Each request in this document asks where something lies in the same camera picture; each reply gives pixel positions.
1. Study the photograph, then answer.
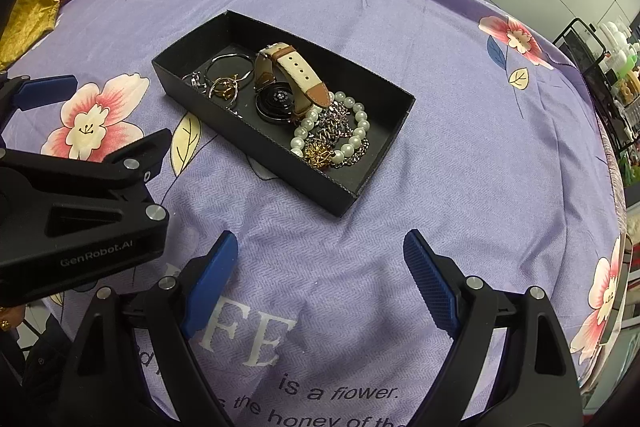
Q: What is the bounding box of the silver link clasp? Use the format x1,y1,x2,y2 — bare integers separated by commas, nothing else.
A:
181,71,212,93

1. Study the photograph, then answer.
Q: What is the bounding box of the green plastic bottle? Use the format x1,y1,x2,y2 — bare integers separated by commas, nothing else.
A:
612,52,639,81

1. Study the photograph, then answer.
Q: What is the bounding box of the white plastic bottle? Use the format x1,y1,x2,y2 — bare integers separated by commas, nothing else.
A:
597,21,632,58

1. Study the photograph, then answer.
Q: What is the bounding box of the black cardboard box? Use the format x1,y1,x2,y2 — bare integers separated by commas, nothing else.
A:
152,10,417,218

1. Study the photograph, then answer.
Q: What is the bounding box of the silver chain bracelet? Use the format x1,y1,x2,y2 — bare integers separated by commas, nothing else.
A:
300,103,372,168

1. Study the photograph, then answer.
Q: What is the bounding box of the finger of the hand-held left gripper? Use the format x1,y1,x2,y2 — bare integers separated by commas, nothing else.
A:
0,74,79,132
0,128,174,253

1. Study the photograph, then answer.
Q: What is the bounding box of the purple floral bedsheet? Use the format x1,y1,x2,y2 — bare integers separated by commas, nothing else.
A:
0,0,629,427

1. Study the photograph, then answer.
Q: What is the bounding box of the black metal rack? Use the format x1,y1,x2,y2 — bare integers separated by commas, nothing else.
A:
552,17,640,154

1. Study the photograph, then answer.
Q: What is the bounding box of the person's left hand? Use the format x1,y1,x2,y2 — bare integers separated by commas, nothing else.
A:
0,304,19,333

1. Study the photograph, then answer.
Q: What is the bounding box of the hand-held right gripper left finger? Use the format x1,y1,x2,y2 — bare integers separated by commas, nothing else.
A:
57,229,240,427

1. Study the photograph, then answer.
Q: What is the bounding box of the white pearl bracelet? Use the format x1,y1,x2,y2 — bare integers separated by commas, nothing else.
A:
290,91,370,166

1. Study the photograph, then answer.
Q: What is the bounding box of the thin silver bangle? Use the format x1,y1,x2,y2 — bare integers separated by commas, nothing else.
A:
209,54,257,81

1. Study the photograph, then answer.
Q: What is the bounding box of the cream leather strap wristwatch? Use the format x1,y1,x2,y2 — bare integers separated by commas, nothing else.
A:
253,42,334,124

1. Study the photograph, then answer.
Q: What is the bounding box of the gold flower earring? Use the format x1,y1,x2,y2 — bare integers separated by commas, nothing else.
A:
304,142,337,168

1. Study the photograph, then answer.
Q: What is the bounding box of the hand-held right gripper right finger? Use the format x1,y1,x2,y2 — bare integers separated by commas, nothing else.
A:
402,228,586,427

